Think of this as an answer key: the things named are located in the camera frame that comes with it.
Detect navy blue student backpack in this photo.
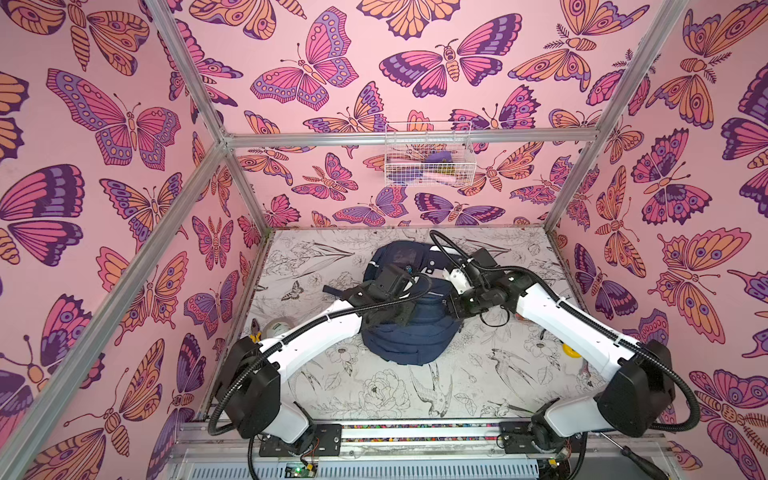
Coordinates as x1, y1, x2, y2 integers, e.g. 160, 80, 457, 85
361, 240, 462, 365

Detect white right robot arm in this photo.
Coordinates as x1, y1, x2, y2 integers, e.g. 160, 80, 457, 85
446, 249, 701, 438

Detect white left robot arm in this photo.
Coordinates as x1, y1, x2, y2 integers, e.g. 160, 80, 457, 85
207, 265, 433, 453

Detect clear tape roll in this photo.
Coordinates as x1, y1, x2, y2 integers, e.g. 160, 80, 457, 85
262, 317, 294, 339

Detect small green circuit board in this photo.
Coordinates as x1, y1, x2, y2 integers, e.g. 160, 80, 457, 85
284, 462, 318, 479

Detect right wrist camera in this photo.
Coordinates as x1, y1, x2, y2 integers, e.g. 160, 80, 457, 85
445, 268, 472, 295

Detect yellow handled pliers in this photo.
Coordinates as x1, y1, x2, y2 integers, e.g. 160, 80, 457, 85
249, 318, 262, 343

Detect white wire wall basket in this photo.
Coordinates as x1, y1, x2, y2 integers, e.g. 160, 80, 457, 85
381, 125, 477, 189

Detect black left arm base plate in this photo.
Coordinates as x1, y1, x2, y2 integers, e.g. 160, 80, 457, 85
258, 424, 343, 458

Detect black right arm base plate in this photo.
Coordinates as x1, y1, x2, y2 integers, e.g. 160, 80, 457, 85
496, 419, 540, 454

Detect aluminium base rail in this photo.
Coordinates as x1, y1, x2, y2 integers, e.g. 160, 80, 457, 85
160, 418, 686, 479

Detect black screwdriver handle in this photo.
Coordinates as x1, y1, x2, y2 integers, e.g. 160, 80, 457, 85
598, 432, 669, 480

